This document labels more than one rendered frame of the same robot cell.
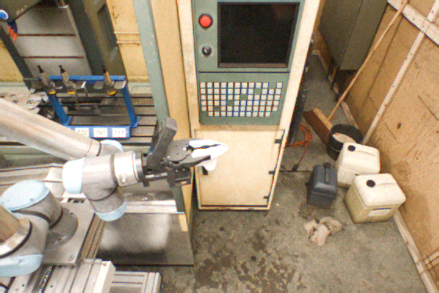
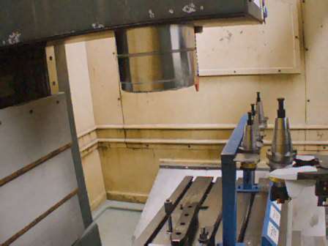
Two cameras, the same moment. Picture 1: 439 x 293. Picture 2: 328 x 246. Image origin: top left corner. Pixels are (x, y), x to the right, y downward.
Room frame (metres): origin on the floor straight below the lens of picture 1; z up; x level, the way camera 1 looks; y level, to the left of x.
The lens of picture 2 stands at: (1.17, 1.86, 1.54)
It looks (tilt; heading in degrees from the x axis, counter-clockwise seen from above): 14 degrees down; 292
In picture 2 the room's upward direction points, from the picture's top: 6 degrees counter-clockwise
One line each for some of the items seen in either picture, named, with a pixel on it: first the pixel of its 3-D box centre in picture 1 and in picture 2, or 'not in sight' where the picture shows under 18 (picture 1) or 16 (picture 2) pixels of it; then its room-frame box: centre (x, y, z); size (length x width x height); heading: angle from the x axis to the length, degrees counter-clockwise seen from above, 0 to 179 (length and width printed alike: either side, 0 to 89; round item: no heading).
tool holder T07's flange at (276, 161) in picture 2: not in sight; (281, 157); (1.18, 1.23, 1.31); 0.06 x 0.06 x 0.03
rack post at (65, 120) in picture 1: (56, 103); (229, 209); (1.33, 0.98, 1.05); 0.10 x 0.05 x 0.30; 0
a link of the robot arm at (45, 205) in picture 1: (30, 204); not in sight; (0.45, 0.57, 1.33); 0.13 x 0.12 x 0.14; 13
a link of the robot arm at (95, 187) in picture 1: (93, 175); not in sight; (0.38, 0.28, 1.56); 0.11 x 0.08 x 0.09; 103
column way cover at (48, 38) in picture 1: (48, 45); (27, 194); (1.87, 1.21, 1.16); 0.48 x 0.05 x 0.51; 90
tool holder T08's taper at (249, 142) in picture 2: (45, 77); (249, 135); (1.28, 0.93, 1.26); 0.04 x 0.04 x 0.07
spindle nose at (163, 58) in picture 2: not in sight; (156, 57); (1.42, 1.22, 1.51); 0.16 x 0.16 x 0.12
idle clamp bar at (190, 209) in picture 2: (82, 103); (185, 227); (1.49, 0.92, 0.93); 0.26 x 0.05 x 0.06; 95
